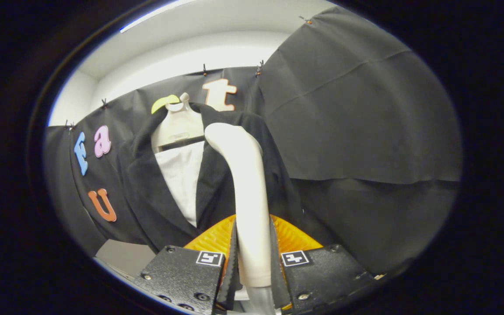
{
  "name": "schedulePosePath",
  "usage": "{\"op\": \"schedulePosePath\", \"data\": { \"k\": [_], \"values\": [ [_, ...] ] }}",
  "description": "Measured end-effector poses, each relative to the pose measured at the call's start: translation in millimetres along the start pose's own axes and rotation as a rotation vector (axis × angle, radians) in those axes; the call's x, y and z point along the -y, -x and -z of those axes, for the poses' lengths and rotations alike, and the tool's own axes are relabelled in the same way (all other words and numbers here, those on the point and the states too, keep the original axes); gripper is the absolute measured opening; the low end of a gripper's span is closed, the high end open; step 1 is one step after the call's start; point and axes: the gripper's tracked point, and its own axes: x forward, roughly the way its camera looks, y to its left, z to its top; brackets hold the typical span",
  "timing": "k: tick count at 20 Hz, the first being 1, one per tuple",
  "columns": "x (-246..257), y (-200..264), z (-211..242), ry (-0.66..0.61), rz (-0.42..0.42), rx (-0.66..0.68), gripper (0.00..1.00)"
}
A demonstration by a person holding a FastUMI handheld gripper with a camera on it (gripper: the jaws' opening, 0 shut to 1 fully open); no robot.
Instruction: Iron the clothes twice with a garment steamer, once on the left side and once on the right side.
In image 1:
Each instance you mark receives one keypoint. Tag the black backdrop cloth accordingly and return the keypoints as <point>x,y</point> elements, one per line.
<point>365,109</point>

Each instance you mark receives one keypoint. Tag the white dress form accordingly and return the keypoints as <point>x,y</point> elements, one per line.
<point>184,175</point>

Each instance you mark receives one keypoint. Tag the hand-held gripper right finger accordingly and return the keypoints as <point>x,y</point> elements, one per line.
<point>275,271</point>

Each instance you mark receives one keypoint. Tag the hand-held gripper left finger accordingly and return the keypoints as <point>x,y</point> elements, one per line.
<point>232,271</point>

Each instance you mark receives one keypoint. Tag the black jacket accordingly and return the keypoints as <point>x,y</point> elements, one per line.
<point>155,197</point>

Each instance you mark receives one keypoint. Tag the grey drawer cabinet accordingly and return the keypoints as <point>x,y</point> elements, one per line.
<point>125,256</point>

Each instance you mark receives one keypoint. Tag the white garment steamer head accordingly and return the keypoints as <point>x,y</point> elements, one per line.
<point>250,210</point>

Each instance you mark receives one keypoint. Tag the ceiling light panel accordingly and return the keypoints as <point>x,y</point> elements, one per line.
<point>151,17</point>

